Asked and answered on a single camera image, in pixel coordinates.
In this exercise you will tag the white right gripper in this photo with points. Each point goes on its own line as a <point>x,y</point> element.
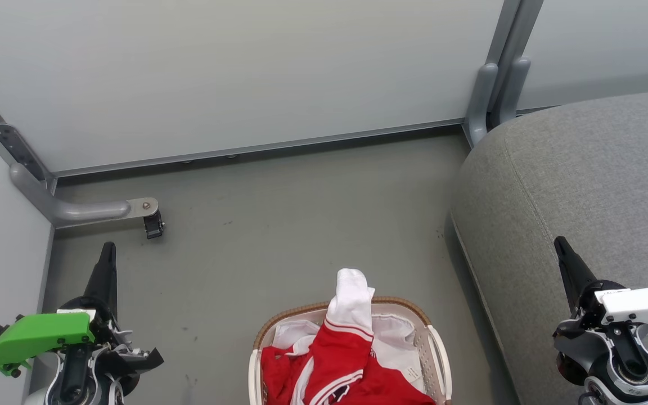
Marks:
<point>644,306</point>

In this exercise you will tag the black caster wheel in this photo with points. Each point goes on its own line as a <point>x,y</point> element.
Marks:
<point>154,226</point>

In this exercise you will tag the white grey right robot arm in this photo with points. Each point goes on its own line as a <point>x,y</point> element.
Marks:
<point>628,365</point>

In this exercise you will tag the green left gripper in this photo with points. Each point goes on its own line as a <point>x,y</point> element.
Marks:
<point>43,337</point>

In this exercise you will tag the grey fabric sofa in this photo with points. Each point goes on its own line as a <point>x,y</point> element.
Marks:
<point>571,185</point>

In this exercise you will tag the white garment with label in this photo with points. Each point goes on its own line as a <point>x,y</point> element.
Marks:
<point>400,349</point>

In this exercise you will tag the grey partition post with feet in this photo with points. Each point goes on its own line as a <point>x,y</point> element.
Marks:
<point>495,84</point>

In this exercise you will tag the white laundry basket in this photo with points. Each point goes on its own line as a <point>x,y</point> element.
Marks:
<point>439,360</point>

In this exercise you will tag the red and white garment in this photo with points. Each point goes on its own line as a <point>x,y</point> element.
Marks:
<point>341,360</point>

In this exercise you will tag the grey partition foot tube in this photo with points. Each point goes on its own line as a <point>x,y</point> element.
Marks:
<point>71,209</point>

